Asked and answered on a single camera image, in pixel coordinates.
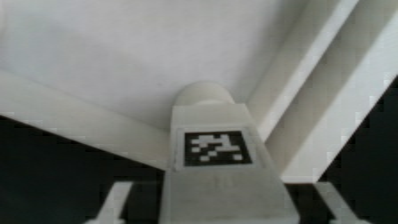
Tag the white square tabletop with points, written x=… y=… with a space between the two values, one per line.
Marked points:
x=101 y=55

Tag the white U-shaped fence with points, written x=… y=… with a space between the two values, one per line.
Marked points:
x=347 y=83

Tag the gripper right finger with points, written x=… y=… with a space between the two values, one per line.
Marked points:
x=345 y=216

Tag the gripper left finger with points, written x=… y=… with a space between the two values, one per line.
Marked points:
x=109 y=214

